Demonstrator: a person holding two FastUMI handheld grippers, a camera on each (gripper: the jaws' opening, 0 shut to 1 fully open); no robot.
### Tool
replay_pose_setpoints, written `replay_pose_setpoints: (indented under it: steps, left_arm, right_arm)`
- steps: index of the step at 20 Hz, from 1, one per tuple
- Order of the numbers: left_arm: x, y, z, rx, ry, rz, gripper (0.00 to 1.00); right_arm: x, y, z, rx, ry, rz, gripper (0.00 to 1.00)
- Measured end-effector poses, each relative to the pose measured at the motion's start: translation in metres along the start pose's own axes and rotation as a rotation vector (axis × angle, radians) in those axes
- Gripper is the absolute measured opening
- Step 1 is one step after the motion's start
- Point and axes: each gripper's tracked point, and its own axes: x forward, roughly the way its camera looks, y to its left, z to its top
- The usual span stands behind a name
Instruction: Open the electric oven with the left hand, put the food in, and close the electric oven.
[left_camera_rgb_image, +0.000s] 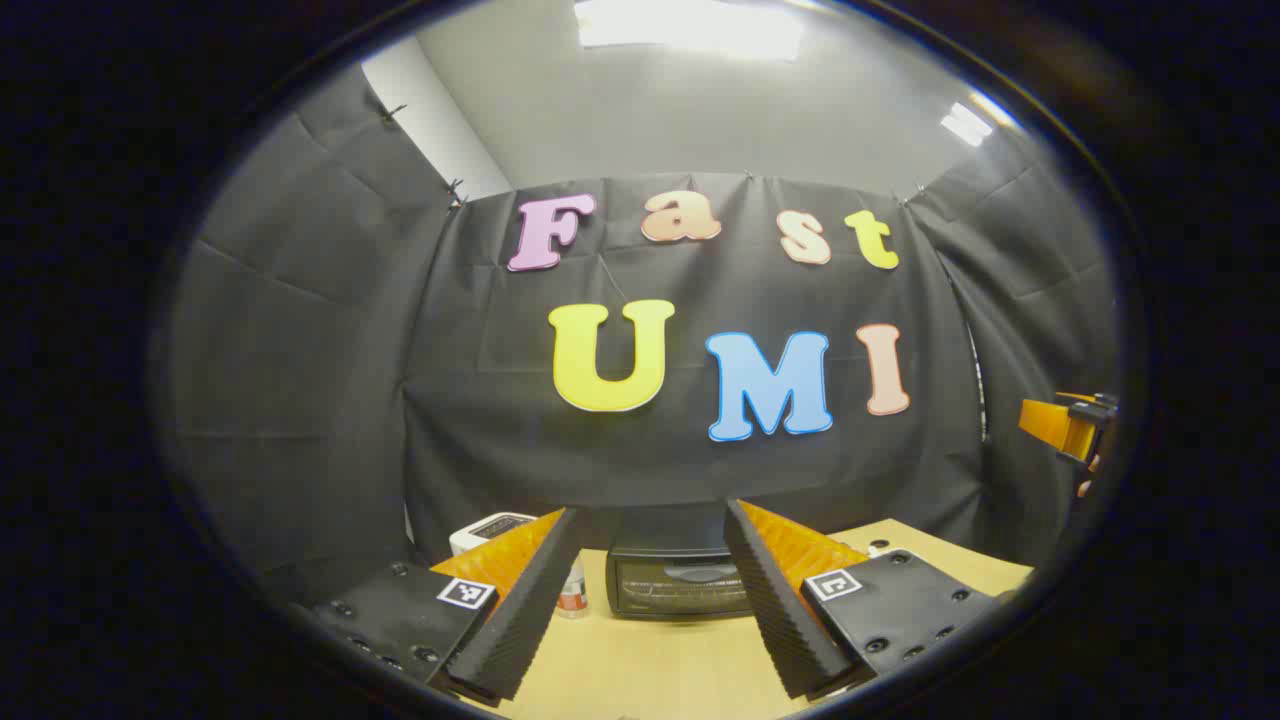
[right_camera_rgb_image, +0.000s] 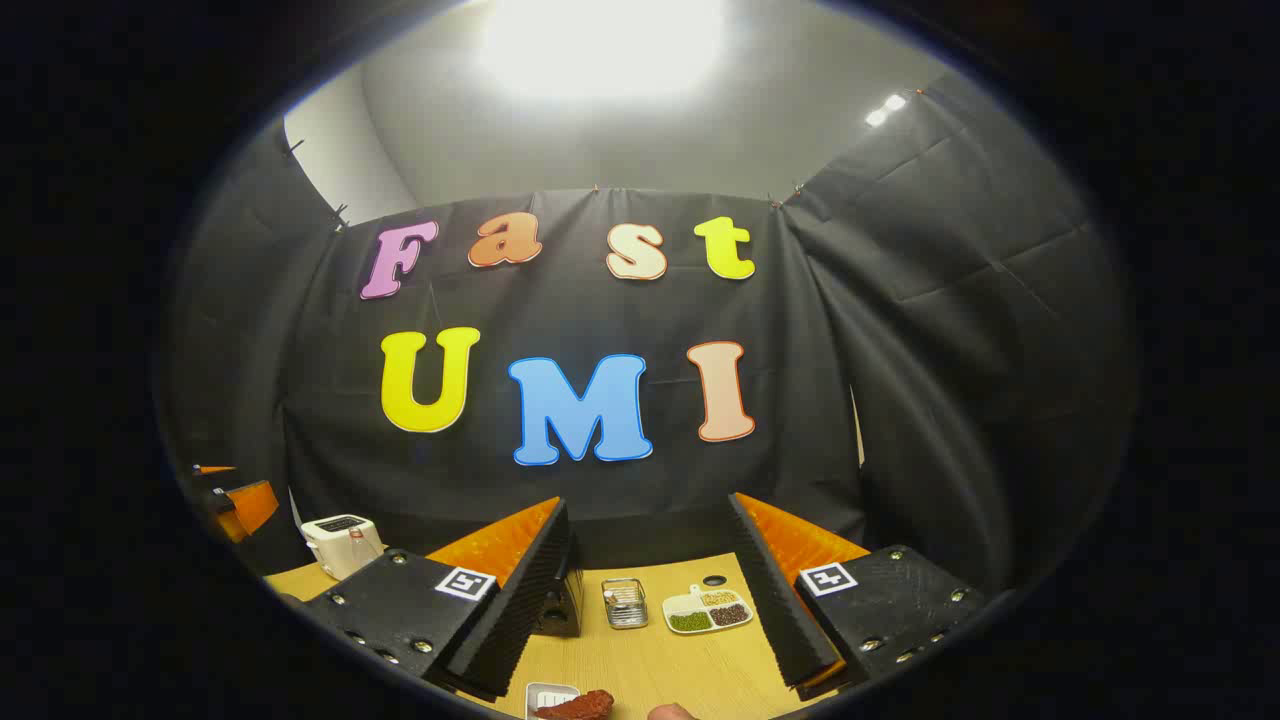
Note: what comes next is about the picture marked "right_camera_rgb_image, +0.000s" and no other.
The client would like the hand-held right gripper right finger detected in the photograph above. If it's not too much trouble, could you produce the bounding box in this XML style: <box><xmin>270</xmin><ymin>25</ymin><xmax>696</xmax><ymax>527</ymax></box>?
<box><xmin>728</xmin><ymin>492</ymin><xmax>986</xmax><ymax>701</ymax></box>

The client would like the white divided plate with beans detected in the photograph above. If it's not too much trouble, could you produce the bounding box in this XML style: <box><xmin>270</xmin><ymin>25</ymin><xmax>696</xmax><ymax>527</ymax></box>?
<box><xmin>662</xmin><ymin>585</ymin><xmax>754</xmax><ymax>635</ymax></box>

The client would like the ceiling light panel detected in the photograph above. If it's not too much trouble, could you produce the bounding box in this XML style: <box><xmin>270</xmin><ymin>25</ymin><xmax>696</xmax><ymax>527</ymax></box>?
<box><xmin>480</xmin><ymin>0</ymin><xmax>731</xmax><ymax>101</ymax></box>

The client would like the white rectangular tray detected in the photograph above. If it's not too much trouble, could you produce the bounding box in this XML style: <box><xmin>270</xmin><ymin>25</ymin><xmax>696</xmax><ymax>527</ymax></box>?
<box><xmin>525</xmin><ymin>682</ymin><xmax>582</xmax><ymax>720</ymax></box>

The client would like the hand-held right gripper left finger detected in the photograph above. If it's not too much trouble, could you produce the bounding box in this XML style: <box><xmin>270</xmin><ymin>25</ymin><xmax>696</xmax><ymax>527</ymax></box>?
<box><xmin>300</xmin><ymin>497</ymin><xmax>573</xmax><ymax>701</ymax></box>

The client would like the metal wire basket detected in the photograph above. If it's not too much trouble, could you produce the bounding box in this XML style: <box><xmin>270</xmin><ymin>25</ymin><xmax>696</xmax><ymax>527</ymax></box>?
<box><xmin>601</xmin><ymin>577</ymin><xmax>649</xmax><ymax>630</ymax></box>

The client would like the black electric oven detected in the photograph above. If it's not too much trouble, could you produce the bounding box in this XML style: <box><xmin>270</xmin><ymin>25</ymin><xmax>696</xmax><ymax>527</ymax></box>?
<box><xmin>535</xmin><ymin>560</ymin><xmax>584</xmax><ymax>638</ymax></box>

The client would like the reddish brown meat piece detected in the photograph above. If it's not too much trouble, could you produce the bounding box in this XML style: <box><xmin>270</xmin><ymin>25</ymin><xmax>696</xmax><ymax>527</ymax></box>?
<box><xmin>536</xmin><ymin>689</ymin><xmax>615</xmax><ymax>720</ymax></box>

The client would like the white toaster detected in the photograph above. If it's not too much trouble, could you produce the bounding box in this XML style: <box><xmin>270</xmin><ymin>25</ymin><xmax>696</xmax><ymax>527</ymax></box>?
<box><xmin>301</xmin><ymin>515</ymin><xmax>386</xmax><ymax>581</ymax></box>

